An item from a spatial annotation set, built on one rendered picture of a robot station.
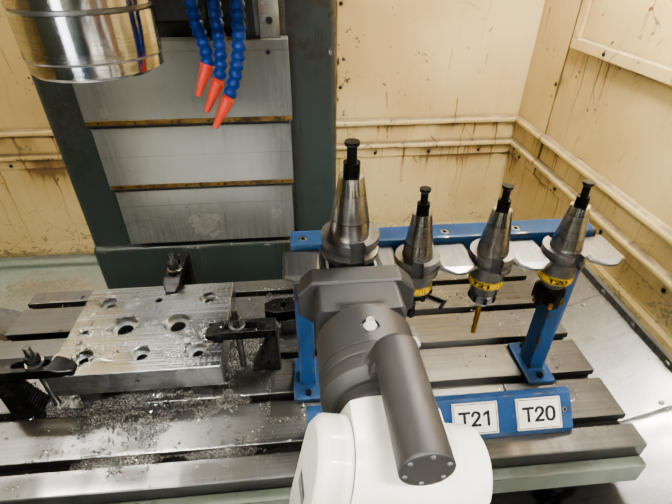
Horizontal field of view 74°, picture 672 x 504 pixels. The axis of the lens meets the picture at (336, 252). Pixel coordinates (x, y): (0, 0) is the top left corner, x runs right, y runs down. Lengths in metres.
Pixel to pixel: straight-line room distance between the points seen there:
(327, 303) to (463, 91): 1.26
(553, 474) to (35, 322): 1.07
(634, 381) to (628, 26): 0.78
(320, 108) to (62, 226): 1.12
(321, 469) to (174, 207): 1.03
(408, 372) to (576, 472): 0.63
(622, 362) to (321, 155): 0.86
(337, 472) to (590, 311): 1.05
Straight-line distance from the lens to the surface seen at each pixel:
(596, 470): 0.93
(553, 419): 0.88
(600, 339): 1.23
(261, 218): 1.24
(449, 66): 1.57
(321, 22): 1.11
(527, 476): 0.88
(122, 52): 0.61
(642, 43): 1.25
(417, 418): 0.29
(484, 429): 0.83
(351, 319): 0.38
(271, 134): 1.13
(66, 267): 1.94
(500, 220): 0.63
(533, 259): 0.69
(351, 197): 0.44
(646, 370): 1.18
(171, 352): 0.86
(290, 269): 0.62
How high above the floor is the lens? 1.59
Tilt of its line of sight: 35 degrees down
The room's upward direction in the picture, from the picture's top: straight up
